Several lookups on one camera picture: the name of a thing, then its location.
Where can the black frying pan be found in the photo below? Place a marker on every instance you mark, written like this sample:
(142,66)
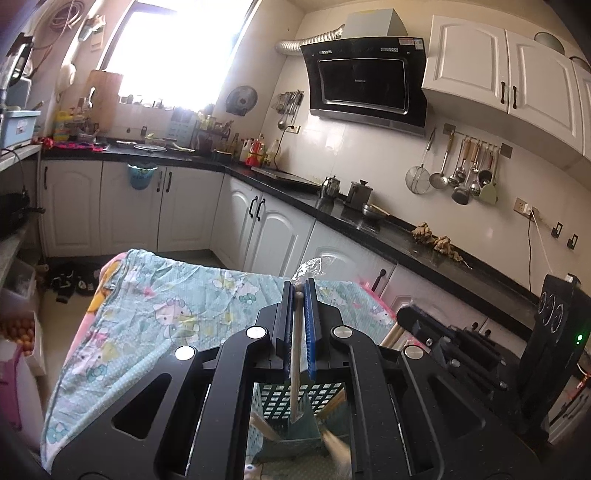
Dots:
(14,214)

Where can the metal storage shelf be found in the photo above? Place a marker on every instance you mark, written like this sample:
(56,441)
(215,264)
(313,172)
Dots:
(18,154)

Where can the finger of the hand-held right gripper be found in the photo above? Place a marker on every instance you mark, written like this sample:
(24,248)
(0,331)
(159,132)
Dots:
(415,325)
(475,376)

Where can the black range hood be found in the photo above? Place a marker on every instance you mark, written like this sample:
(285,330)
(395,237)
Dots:
(364,83)

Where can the black wall hook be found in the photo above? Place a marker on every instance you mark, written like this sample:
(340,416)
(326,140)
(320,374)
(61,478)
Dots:
(572,241)
(557,230)

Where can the wooden cutting board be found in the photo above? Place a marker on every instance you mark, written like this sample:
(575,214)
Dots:
(104,99)

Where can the blue hanging bin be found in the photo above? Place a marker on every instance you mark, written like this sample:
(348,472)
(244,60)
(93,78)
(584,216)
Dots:
(142,177)

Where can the ginger roots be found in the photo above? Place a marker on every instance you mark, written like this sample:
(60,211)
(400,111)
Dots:
(438,242)

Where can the wall power socket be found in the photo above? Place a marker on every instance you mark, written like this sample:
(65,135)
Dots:
(524,206)

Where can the grey-blue plastic bin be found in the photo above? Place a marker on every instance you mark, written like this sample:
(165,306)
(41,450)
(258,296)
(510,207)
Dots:
(18,129)

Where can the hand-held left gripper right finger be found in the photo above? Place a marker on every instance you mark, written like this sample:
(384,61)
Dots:
(310,332)

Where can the black kitchen countertop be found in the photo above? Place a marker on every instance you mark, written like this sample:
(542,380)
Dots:
(369,235)

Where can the steel bowl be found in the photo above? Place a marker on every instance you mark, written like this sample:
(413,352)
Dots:
(374,210)

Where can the induction cooktop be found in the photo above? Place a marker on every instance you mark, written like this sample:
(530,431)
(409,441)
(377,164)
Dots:
(286,176)

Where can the cartoon printed tablecloth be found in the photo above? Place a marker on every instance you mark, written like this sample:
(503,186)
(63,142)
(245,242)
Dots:
(184,295)

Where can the group of condiment bottles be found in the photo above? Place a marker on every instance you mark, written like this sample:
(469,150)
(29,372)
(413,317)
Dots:
(256,152)

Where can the metal utensil rail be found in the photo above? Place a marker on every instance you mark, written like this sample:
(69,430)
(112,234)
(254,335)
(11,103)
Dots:
(506,150)

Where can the pink plastic box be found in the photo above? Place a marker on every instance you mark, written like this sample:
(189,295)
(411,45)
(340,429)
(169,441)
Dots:
(9,387)

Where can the steel teapot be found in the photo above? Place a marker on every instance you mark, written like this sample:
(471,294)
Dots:
(331,188)

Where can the bunch of wooden chopsticks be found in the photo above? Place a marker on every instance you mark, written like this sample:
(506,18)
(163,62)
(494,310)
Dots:
(334,445)

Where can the white wall cabinets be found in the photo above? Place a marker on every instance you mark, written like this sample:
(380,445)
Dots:
(485,69)

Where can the kitchen window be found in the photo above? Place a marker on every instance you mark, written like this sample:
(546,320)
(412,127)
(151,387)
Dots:
(175,50)

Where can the small round wall fan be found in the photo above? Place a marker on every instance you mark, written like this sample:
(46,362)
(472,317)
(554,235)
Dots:
(241,100)

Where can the white base cabinets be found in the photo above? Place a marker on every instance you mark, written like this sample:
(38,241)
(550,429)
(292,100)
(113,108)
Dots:
(184,207)

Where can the dark shoes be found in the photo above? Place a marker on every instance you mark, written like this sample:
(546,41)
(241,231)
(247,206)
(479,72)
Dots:
(74,281)

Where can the chopstick pair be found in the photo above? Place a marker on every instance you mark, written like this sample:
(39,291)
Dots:
(390,336)
(298,332)

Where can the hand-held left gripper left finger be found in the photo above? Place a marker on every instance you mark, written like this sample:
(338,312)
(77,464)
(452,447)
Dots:
(287,323)

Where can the green spatula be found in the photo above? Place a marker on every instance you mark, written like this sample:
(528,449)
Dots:
(488,194)

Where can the steel ladle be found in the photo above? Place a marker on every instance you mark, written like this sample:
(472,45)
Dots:
(438,181)

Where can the dark lidded pot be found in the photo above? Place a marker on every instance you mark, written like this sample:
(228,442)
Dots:
(359,194)

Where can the dark green plastic utensil basket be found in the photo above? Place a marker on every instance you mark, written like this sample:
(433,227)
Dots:
(277,401)

